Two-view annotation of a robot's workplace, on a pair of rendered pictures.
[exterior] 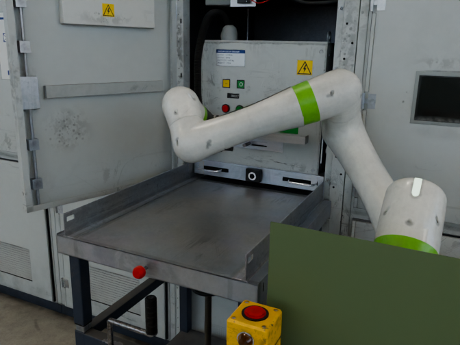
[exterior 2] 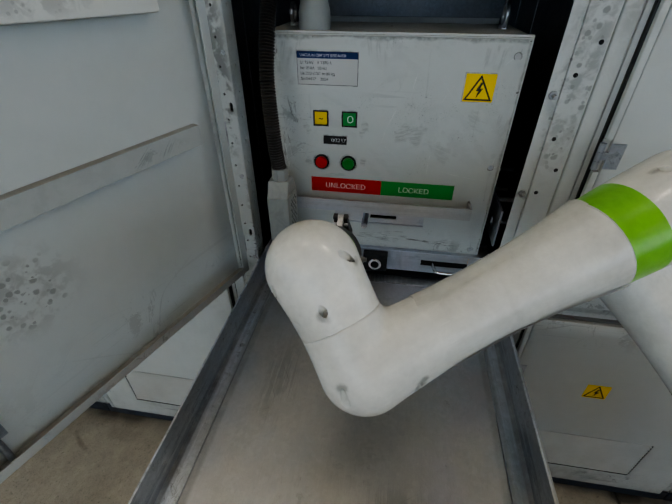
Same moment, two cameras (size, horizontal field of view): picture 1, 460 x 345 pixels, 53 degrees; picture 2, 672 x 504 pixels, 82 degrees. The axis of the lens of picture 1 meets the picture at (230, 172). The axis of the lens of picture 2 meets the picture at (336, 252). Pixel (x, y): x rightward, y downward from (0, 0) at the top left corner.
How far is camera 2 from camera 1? 1.03 m
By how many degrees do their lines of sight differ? 25
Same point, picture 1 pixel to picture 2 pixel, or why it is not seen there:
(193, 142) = (388, 394)
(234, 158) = not seen: hidden behind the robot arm
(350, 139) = (653, 277)
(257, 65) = (382, 83)
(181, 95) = (328, 265)
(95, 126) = (85, 261)
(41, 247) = not seen: hidden behind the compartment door
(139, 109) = (165, 190)
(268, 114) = (561, 295)
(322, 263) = not seen: outside the picture
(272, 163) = (404, 241)
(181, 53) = (224, 63)
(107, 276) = (163, 379)
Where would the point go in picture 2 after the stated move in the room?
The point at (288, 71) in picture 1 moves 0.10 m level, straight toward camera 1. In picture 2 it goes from (445, 95) to (468, 110)
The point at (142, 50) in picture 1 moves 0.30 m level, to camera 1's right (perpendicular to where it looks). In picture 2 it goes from (143, 70) to (318, 60)
